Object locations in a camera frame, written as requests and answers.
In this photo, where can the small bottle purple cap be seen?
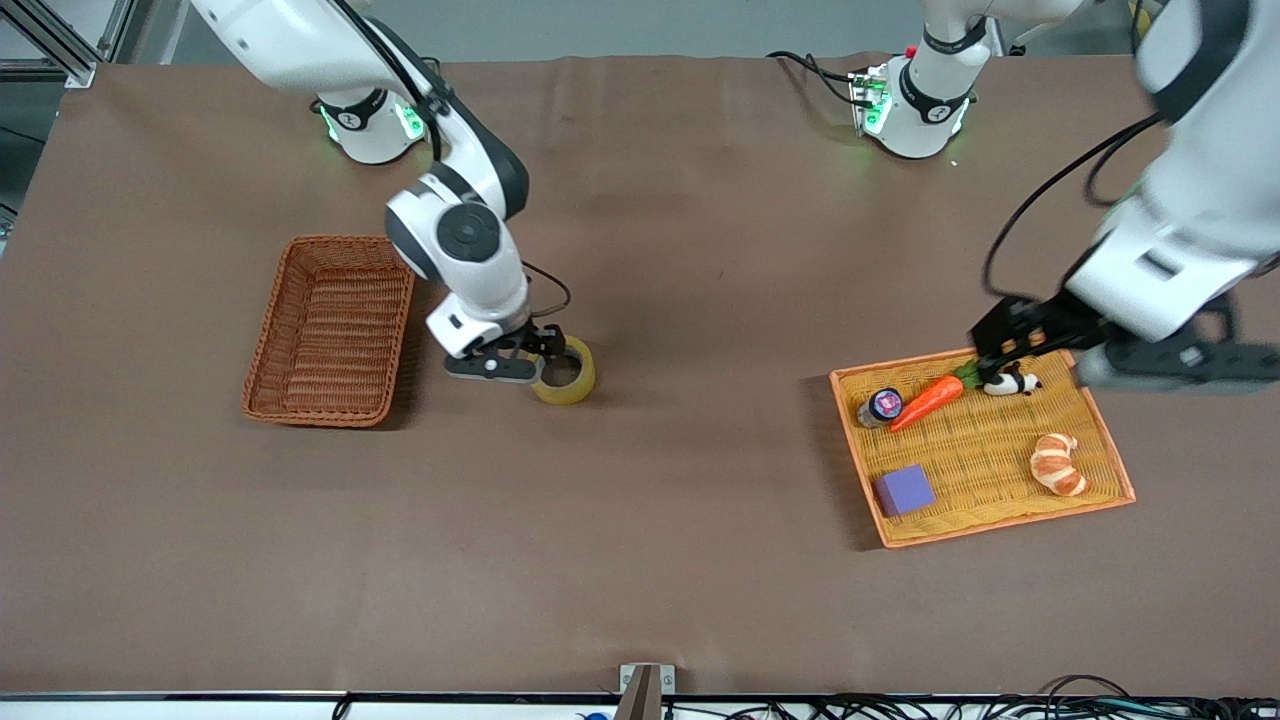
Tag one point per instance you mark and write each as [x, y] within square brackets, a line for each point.
[886, 403]

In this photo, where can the brown wicker basket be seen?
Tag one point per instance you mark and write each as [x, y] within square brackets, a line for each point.
[330, 330]

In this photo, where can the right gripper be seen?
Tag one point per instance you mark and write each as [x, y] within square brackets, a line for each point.
[541, 343]

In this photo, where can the purple foam block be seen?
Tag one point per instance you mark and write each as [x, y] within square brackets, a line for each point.
[905, 490]

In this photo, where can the aluminium frame profile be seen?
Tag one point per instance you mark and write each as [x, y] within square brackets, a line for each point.
[60, 50]

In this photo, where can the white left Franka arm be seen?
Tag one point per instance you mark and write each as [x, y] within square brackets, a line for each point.
[1230, 150]

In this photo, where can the orange yellow wicker tray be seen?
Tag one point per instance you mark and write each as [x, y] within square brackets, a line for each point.
[990, 450]

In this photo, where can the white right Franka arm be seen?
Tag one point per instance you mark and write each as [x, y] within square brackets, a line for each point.
[300, 40]

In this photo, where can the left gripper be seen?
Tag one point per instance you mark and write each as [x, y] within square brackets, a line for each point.
[1066, 322]

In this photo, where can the brown table cover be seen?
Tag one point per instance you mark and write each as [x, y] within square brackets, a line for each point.
[700, 500]

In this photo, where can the orange toy carrot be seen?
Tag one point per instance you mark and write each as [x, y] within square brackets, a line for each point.
[928, 400]

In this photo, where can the toy croissant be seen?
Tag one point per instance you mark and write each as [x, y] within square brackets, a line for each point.
[1058, 465]

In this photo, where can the black white panda toy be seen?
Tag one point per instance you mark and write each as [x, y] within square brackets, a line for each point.
[1018, 384]

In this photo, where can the clear tape roll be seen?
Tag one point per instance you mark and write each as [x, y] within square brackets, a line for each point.
[580, 385]

